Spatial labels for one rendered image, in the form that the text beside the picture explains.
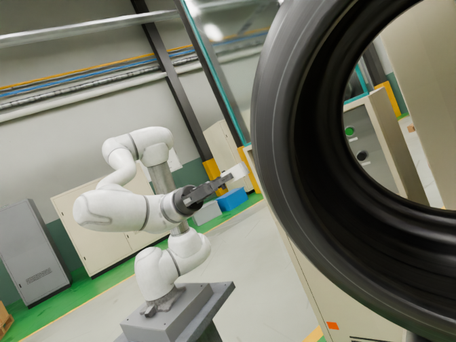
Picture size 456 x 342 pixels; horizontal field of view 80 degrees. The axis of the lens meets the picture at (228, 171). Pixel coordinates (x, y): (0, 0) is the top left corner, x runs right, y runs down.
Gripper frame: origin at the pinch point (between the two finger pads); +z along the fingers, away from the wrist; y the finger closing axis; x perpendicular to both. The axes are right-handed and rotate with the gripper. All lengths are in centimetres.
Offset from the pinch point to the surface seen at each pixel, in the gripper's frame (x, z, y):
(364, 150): 16, 10, 58
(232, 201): 55, -380, 402
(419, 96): 5.3, 34.4, 26.1
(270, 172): 2.5, 16.6, -12.5
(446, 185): 26.2, 30.5, 26.1
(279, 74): -8.5, 25.7, -12.6
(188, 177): -57, -617, 535
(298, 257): 48, -36, 53
